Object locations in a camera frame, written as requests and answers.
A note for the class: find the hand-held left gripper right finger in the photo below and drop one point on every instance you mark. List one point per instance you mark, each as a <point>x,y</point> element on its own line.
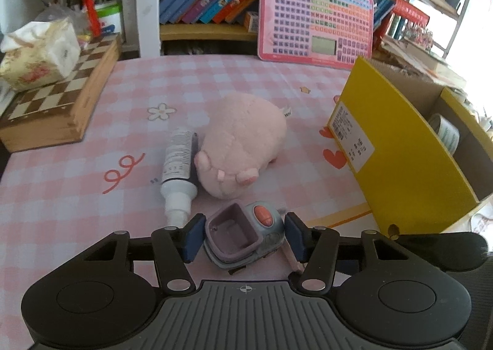
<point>296,236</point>

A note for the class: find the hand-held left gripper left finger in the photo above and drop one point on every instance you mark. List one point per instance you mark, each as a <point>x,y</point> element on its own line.
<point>194,236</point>

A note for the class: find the grey toy with orange button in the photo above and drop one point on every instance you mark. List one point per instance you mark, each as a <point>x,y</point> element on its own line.
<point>231,230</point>

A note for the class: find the white plastic bottle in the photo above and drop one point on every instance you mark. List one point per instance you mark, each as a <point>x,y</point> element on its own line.
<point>177,153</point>

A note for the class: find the pink plush pig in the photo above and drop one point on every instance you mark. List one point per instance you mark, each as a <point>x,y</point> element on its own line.
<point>238,134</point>

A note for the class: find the yellow cardboard box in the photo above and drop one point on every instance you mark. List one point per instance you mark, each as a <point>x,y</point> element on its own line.
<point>404,150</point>

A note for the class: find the clear packing tape roll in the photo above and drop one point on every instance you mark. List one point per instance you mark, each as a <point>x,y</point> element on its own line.
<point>446,130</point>

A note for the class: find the pink checked tablecloth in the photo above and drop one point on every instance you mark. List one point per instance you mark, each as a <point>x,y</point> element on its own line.
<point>96,200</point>

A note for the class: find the black rounded object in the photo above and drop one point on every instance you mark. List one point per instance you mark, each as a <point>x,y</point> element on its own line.
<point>443,252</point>

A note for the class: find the wooden chess box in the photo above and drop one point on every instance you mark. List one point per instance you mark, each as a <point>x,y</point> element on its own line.
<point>57,103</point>

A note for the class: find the stack of papers and books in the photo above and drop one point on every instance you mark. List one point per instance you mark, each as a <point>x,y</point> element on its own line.
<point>416,53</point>

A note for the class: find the small printed box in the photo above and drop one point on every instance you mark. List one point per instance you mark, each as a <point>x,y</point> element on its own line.
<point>252,22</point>

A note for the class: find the pink learning tablet toy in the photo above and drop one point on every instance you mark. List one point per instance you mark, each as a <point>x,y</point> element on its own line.
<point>300,15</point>

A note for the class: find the white and green tub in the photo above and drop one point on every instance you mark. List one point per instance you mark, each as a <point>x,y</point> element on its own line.
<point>109,19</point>

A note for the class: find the white wooden bookshelf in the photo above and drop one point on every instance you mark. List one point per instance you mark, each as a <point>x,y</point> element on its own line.
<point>148,7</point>

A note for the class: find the floral tissue pack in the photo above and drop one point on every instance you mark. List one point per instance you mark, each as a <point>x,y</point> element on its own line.
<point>42,53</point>

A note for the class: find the red toy figure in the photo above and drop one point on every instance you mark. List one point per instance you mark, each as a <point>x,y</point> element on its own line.
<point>92,15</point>

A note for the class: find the red book box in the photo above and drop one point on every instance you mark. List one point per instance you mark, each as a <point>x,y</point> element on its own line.
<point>412,11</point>

